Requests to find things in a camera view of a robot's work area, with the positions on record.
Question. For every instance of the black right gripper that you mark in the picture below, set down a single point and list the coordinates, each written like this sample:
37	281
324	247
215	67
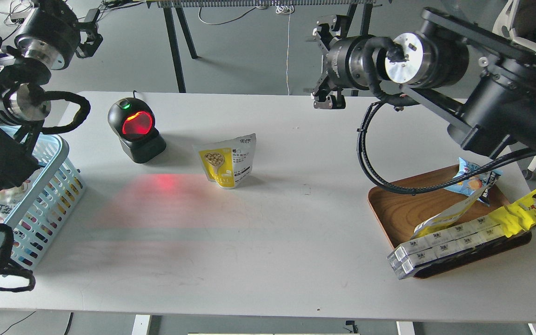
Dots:
344	61

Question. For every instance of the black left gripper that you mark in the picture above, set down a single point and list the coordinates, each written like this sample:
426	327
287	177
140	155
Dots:
51	34

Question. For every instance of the yellow white snack pouch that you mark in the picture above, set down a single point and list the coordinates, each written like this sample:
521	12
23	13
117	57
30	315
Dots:
227	162

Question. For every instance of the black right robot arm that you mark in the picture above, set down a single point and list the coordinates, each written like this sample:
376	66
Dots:
482	82

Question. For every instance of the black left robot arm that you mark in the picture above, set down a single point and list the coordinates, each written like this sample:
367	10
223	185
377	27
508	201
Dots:
27	111

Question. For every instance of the light blue plastic basket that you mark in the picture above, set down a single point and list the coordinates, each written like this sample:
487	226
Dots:
57	188

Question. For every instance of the blue snack bag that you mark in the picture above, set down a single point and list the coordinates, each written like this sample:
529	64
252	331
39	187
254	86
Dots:
474	183

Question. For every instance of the black barcode scanner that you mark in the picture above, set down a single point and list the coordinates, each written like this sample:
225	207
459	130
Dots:
133	121

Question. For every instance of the brown wooden tray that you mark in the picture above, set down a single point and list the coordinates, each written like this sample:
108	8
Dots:
399	214

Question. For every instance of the white office chair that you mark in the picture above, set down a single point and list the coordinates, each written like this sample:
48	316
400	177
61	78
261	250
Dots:
515	108

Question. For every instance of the black trestle table frame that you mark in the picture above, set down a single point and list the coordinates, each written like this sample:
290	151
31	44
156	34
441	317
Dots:
173	11

